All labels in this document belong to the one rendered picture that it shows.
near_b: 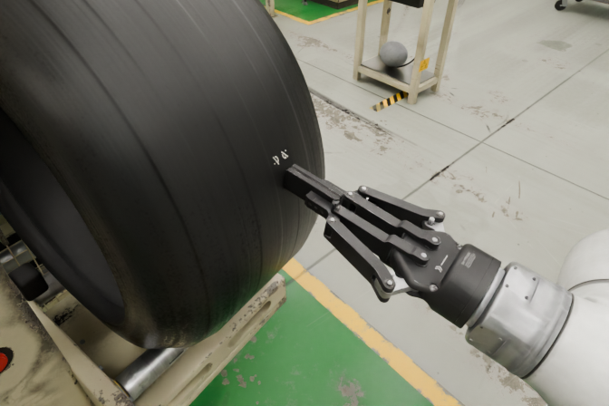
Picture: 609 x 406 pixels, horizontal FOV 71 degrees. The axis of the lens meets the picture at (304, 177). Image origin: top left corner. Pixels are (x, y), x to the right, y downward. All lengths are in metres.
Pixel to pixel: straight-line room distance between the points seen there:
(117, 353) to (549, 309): 0.74
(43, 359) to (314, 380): 1.18
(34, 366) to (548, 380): 0.61
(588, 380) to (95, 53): 0.48
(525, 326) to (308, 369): 1.39
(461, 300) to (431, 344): 1.46
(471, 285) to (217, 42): 0.34
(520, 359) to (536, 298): 0.05
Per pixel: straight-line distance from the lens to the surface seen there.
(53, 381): 0.76
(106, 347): 0.95
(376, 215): 0.46
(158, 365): 0.77
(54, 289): 0.94
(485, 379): 1.86
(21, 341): 0.68
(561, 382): 0.43
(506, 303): 0.41
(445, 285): 0.42
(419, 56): 3.16
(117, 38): 0.43
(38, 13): 0.45
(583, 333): 0.43
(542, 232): 2.48
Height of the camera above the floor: 1.56
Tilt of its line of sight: 39 degrees down
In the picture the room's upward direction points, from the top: straight up
